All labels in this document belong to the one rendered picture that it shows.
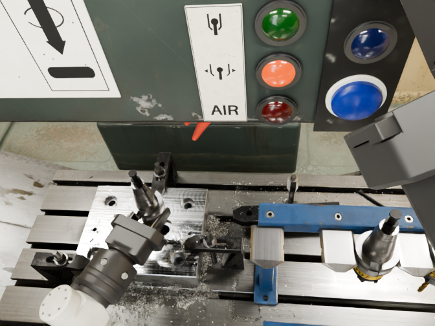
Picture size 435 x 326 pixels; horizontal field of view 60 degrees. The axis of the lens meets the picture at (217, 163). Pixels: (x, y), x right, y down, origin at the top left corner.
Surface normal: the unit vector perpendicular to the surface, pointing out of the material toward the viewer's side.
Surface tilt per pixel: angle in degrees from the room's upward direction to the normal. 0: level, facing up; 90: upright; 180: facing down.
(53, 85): 90
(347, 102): 88
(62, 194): 0
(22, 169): 24
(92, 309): 66
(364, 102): 88
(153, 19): 90
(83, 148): 0
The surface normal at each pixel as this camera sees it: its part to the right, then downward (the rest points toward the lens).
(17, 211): 0.32, -0.54
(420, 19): -0.90, 0.38
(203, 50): -0.09, 0.80
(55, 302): -0.44, -0.69
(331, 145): -0.09, -0.61
